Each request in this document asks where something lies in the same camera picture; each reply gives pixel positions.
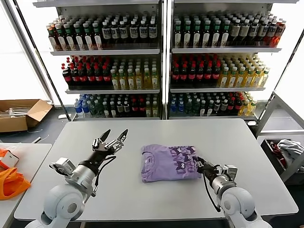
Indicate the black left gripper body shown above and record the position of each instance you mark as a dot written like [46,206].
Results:
[99,154]

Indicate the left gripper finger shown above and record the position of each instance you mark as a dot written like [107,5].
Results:
[104,136]
[120,141]

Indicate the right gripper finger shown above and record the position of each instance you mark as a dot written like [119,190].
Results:
[205,162]
[202,168]

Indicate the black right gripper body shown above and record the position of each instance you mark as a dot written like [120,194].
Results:
[215,172]

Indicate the purple T-shirt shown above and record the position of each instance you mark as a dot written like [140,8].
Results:
[161,166]

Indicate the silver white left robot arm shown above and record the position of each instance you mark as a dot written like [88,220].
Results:
[78,175]

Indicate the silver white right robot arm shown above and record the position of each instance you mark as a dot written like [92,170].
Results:
[237,202]

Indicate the dark drink bottle white cap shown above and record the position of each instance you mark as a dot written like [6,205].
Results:
[112,110]
[223,108]
[126,109]
[119,109]
[216,108]

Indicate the blue water bottle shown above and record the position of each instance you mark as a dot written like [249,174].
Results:
[181,109]
[173,109]
[85,108]
[77,109]

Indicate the cola bottle red cap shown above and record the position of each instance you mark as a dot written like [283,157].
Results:
[66,77]
[90,77]
[82,77]
[199,75]
[238,107]
[141,108]
[98,77]
[215,75]
[106,77]
[230,107]
[191,75]
[207,75]
[74,77]
[183,75]
[175,75]
[134,108]

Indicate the small white flat object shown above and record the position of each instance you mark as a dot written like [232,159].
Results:
[62,116]
[251,123]

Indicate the black storage crate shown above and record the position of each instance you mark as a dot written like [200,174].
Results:
[273,156]

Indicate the grey strip piece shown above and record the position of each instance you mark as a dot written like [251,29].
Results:
[36,140]

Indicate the red garment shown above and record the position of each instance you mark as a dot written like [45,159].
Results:
[282,161]

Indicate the white crumpled garment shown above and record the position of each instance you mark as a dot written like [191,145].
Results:
[289,148]

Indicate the grey shelving unit six-cola row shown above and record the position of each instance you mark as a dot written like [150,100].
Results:
[107,52]

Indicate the small white orange box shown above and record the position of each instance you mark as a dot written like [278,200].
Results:
[10,159]

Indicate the open cardboard box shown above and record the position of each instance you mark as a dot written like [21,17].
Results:
[14,123]

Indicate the white packing pieces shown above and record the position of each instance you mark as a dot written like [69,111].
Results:
[16,111]

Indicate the orange cloth bag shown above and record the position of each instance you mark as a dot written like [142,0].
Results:
[12,185]

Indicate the dark bottle white-green label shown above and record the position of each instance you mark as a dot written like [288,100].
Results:
[206,35]
[87,40]
[177,35]
[187,35]
[225,35]
[216,35]
[61,40]
[97,39]
[69,40]
[196,35]
[78,40]

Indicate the dark bottle blue-white label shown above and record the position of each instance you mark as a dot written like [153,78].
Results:
[123,33]
[142,32]
[152,32]
[133,32]
[106,33]
[115,33]

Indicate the amber tea bottle white label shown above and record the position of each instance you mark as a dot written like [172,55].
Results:
[52,40]

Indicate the grey shelving unit red-drink bottle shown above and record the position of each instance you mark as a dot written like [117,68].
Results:
[225,50]

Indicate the black slanted metal pole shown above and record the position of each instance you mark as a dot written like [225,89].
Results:
[35,46]

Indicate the dark bottle beige label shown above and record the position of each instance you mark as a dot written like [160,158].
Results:
[244,32]
[235,32]

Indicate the dark bottle grey-blue label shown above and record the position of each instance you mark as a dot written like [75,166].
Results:
[253,32]
[271,32]
[262,32]

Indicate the red drink bottle white cap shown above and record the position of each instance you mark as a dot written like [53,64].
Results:
[279,33]

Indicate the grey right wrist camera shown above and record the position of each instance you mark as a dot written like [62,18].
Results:
[230,173]

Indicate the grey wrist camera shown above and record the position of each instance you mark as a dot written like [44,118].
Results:
[230,173]
[64,166]

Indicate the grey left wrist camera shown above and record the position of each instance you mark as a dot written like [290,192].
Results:
[64,166]

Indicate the grey metal cart frame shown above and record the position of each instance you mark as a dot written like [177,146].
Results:
[267,114]

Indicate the grey window frame post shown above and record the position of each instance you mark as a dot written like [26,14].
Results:
[29,52]

